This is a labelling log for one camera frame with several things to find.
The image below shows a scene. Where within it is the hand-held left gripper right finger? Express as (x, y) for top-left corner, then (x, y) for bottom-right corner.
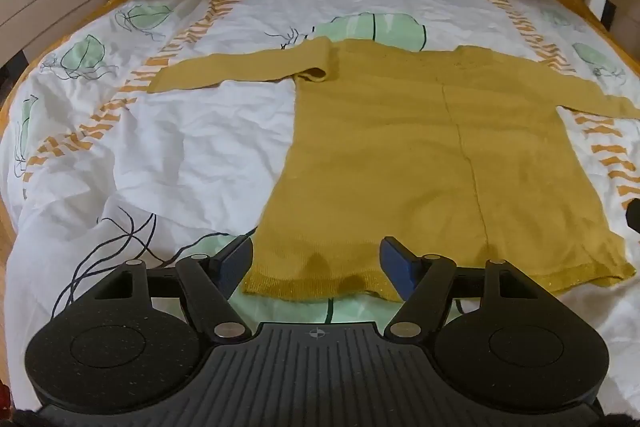
(379, 236), (546, 342)

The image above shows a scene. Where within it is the yellow knit sweater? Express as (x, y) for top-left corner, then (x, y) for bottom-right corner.
(146, 38), (640, 304)

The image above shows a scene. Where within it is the white leaf-print duvet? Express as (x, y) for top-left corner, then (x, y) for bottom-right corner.
(0, 0), (640, 413)

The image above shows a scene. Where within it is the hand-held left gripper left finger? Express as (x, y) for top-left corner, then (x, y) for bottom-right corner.
(92, 236), (257, 344)

